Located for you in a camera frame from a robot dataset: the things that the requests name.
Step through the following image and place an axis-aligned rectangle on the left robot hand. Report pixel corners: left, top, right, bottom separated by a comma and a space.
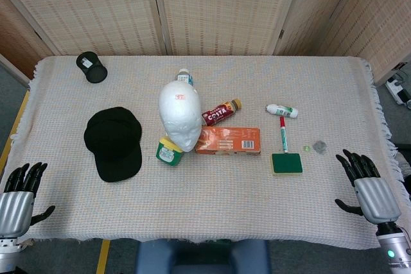
0, 162, 57, 239

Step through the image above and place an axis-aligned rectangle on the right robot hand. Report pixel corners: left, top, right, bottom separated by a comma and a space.
335, 149, 402, 225

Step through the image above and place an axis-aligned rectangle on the black baseball cap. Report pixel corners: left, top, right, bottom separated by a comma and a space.
83, 106, 143, 183

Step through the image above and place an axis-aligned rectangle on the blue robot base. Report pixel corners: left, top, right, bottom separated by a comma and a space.
135, 238, 271, 274

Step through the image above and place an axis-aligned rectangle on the orange cardboard box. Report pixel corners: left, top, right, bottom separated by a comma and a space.
194, 126, 261, 155

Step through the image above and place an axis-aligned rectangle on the white foam mannequin head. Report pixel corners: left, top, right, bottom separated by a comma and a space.
158, 81, 202, 153

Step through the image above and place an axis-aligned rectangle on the white power strip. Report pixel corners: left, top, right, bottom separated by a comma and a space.
385, 76, 411, 105

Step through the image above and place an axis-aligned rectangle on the small white green-labelled bottle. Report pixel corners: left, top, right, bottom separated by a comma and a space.
265, 103, 299, 119

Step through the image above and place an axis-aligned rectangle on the black mesh pen holder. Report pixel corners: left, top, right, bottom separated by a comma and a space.
76, 51, 108, 84

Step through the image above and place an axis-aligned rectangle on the green jar with yellow lid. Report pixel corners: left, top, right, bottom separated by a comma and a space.
155, 137, 186, 167

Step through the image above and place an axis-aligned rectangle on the white woven tablecloth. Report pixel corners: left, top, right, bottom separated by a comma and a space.
0, 55, 411, 251

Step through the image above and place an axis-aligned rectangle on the brown Costa coffee bottle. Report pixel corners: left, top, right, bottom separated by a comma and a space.
201, 98, 243, 127

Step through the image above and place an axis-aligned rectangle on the woven folding screen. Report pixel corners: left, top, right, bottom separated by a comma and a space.
0, 0, 411, 87

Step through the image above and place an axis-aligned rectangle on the green sponge brush with handle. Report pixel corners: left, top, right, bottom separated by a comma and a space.
271, 116, 304, 177

